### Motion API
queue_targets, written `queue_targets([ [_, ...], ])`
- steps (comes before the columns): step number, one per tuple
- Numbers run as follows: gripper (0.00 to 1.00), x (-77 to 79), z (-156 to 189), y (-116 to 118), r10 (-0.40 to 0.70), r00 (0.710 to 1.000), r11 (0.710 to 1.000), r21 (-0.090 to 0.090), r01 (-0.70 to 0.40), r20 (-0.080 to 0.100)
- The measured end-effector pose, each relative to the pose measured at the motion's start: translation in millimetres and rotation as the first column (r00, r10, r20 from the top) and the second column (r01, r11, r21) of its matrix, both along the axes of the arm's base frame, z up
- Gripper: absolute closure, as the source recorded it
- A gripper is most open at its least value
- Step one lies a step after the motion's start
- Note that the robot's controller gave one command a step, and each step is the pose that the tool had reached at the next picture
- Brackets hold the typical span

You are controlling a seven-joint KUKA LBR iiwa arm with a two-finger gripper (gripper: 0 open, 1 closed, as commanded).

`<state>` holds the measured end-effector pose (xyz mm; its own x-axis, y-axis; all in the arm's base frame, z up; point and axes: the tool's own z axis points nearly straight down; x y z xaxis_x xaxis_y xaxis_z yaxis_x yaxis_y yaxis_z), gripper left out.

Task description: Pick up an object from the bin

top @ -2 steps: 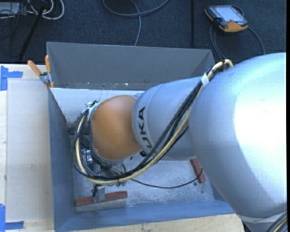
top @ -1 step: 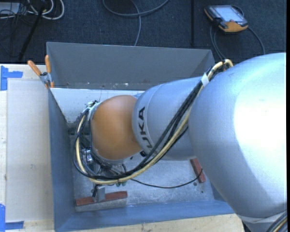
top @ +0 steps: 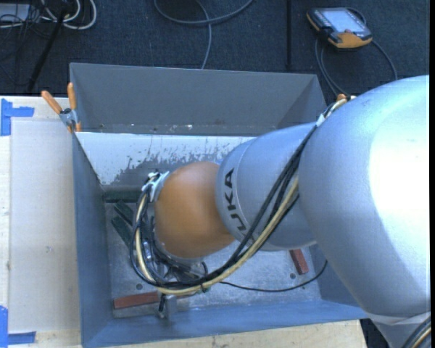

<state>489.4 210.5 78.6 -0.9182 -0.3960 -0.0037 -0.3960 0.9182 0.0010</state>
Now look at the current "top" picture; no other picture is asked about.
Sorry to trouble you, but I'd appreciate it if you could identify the red-brown flat block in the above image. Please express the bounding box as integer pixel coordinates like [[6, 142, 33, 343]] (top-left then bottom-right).
[[112, 291, 161, 310], [289, 249, 310, 276]]

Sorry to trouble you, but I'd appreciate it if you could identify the dark green flat block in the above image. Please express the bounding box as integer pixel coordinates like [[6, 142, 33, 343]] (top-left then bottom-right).
[[109, 215, 135, 249]]

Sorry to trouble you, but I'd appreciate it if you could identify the grey metal bin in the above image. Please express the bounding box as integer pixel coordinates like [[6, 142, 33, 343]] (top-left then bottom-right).
[[68, 62, 371, 348]]

